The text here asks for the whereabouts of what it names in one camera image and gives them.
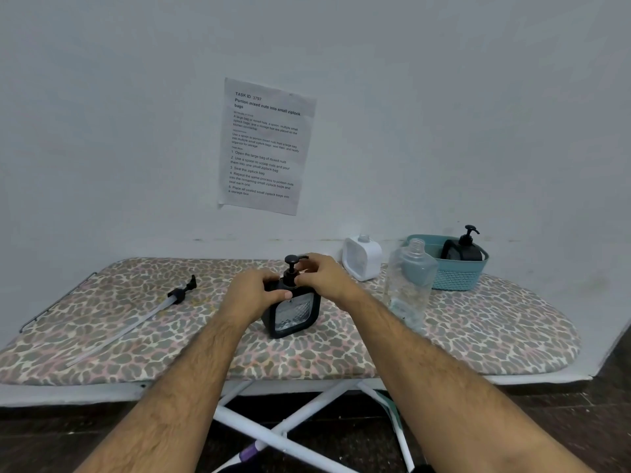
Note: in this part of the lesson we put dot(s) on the person's right hand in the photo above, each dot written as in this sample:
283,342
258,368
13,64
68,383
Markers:
330,278

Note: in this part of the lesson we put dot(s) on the person's left hand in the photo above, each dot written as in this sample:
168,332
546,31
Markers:
251,295

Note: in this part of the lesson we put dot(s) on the black square dispenser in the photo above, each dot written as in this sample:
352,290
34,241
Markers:
468,253
267,315

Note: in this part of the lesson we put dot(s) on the white square soap dispenser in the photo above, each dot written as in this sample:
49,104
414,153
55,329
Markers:
372,256

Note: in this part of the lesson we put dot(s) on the black pump with long tube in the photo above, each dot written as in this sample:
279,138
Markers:
177,292

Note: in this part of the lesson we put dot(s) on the transparent bottle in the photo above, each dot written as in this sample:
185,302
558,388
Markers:
411,280

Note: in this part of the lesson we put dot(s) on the person's left forearm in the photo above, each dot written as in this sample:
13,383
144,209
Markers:
172,399

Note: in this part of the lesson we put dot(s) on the person's right forearm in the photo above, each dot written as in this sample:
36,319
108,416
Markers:
443,399

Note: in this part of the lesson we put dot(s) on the teal plastic basket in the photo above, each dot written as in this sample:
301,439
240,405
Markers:
458,278

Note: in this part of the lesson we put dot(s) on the white ironing board legs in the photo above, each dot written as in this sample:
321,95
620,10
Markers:
256,428

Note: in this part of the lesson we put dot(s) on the printed paper sheet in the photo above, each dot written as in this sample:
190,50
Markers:
266,152

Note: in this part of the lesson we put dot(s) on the leopard print ironing board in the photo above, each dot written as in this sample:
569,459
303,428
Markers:
493,330

